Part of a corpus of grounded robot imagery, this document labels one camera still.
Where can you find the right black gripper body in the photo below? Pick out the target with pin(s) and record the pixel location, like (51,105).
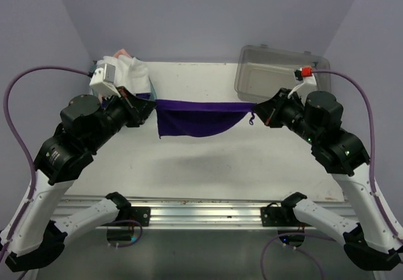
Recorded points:
(286,111)

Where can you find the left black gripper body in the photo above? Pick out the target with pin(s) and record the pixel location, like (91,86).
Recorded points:
(121,111)

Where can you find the purple towel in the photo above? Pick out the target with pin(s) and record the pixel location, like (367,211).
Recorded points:
(184,118)

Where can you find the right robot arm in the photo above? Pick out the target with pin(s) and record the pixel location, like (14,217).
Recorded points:
(368,242)

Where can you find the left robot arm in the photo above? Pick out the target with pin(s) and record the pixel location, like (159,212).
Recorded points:
(34,239)

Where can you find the white towel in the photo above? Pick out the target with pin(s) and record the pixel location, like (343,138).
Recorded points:
(130,73)

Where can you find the blue plastic bin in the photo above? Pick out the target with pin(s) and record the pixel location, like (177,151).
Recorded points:
(152,95)

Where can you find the grey transparent plastic bin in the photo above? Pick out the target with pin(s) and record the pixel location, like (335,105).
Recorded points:
(262,71)

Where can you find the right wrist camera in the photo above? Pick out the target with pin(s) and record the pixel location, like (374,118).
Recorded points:
(306,82)

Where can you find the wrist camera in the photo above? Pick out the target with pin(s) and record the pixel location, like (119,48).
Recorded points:
(306,82)
(102,81)

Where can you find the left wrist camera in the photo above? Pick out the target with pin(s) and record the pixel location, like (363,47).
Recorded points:
(102,81)

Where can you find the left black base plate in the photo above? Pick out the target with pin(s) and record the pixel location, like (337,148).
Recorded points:
(140,214)

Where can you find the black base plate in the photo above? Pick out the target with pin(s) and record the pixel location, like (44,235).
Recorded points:
(274,216)
(140,214)

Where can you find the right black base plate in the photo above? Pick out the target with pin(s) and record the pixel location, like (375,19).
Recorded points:
(274,216)

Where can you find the aluminium mounting rail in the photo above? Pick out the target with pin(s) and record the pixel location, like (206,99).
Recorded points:
(196,214)

